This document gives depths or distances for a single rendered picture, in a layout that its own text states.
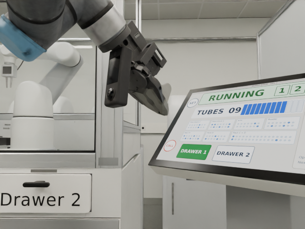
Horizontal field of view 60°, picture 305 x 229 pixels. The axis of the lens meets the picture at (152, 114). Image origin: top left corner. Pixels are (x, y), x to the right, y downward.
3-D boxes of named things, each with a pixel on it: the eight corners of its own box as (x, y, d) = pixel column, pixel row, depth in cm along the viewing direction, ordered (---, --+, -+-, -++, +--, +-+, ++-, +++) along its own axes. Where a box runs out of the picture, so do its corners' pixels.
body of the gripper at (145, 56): (169, 63, 57) (137, 15, 51) (151, 91, 53) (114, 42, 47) (145, 69, 63) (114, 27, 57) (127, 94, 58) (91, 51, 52)
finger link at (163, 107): (184, 99, 61) (164, 68, 57) (174, 118, 58) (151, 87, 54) (174, 100, 64) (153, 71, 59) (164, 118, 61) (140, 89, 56)
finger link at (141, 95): (174, 100, 64) (153, 71, 59) (164, 118, 61) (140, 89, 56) (165, 101, 66) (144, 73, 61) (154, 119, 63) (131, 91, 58)
